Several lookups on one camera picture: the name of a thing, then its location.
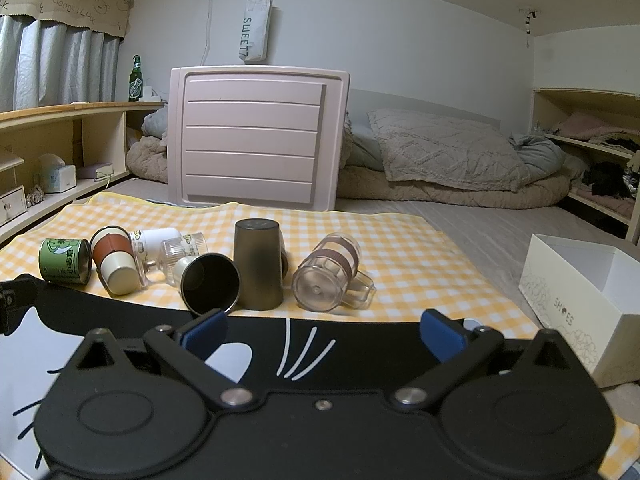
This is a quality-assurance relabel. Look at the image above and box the pink folding table top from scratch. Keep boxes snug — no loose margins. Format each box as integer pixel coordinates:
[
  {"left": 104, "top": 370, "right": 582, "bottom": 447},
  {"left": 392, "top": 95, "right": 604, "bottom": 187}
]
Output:
[{"left": 167, "top": 65, "right": 350, "bottom": 211}]

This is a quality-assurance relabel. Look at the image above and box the clear glass jar cup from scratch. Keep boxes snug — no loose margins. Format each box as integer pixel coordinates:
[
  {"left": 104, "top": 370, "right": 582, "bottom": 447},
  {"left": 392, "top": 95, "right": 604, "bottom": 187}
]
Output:
[{"left": 156, "top": 232, "right": 207, "bottom": 286}]

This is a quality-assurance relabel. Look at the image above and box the wooden right shelf unit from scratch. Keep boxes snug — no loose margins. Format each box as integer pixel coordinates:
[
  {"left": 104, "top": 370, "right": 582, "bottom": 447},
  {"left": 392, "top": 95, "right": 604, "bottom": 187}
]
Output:
[{"left": 529, "top": 88, "right": 639, "bottom": 244}]

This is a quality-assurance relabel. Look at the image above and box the white shoe box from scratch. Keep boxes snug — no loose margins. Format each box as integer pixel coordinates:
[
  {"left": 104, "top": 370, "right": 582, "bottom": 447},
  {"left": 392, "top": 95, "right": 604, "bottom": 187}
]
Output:
[{"left": 518, "top": 234, "right": 639, "bottom": 387}]

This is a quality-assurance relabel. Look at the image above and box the small white drawer box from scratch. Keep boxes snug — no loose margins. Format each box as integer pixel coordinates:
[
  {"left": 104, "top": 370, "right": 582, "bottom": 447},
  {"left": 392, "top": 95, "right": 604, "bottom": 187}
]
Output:
[{"left": 0, "top": 185, "right": 27, "bottom": 226}]

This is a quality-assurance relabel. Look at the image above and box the cream cup with red sleeve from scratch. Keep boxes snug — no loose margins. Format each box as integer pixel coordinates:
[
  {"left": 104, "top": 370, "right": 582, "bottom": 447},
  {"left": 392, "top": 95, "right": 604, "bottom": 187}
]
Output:
[{"left": 90, "top": 226, "right": 140, "bottom": 296}]

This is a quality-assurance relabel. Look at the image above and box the yellow checkered cloth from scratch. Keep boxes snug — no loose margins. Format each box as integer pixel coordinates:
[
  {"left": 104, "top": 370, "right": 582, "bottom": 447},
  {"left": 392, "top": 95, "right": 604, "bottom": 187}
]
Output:
[{"left": 0, "top": 190, "right": 640, "bottom": 480}]

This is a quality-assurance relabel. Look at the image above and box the beige bedding pile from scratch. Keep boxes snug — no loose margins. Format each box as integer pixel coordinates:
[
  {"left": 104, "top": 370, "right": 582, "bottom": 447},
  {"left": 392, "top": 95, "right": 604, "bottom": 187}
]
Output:
[{"left": 124, "top": 106, "right": 589, "bottom": 210}]

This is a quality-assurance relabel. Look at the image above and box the wooden shelf unit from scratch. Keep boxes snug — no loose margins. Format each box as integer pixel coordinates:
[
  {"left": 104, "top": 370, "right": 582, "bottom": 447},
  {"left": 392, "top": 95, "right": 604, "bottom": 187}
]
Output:
[
  {"left": 529, "top": 88, "right": 639, "bottom": 244},
  {"left": 1, "top": 102, "right": 160, "bottom": 242}
]

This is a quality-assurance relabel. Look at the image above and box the green tin cup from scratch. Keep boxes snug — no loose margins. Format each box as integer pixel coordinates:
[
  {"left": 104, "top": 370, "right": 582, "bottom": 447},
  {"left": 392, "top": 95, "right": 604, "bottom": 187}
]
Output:
[{"left": 38, "top": 238, "right": 92, "bottom": 285}]

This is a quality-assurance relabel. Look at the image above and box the white hanging tote bag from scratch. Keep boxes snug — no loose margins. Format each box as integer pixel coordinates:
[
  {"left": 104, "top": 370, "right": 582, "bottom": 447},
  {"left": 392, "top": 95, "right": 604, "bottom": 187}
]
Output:
[{"left": 239, "top": 0, "right": 272, "bottom": 64}]

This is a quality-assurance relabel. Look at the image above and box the grey curtain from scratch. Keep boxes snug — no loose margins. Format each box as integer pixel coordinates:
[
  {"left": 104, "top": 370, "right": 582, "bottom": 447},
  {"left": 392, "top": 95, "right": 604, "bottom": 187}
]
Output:
[{"left": 1, "top": 15, "right": 120, "bottom": 112}]

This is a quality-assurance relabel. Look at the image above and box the green glass bottle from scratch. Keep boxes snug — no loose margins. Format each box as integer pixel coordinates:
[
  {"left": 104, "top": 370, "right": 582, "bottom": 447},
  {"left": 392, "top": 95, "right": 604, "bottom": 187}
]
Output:
[{"left": 128, "top": 54, "right": 143, "bottom": 102}]

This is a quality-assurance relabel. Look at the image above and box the tissue box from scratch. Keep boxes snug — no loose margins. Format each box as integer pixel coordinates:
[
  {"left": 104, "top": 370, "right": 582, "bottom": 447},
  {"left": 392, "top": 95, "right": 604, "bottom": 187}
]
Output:
[{"left": 37, "top": 153, "right": 77, "bottom": 194}]

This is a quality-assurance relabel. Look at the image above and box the clear mug with brown bands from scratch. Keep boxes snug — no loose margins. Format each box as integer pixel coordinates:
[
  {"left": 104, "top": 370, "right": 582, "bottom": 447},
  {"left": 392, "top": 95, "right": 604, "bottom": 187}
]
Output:
[{"left": 292, "top": 232, "right": 375, "bottom": 313}]

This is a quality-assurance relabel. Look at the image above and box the wooden left shelf unit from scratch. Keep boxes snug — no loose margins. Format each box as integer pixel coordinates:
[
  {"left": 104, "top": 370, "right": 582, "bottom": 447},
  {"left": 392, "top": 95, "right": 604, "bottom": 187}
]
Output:
[{"left": 1, "top": 102, "right": 160, "bottom": 242}]

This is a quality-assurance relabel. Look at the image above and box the dark olive upside-down tumbler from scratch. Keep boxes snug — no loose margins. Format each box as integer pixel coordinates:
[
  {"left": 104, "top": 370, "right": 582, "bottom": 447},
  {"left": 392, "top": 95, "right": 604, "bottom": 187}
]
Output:
[{"left": 233, "top": 218, "right": 283, "bottom": 311}]

